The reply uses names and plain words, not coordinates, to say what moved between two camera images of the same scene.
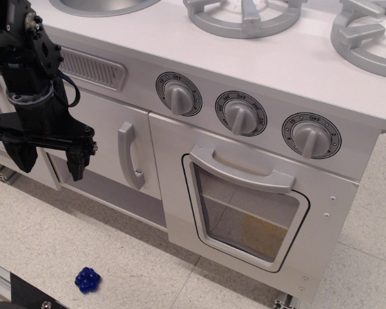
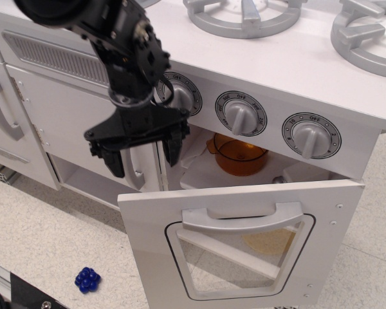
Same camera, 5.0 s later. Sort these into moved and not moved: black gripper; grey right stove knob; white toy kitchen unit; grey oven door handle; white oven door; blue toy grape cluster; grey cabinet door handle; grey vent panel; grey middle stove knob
Moved: black gripper; white oven door; grey oven door handle
Not moved: blue toy grape cluster; grey vent panel; grey right stove knob; grey middle stove knob; grey cabinet door handle; white toy kitchen unit
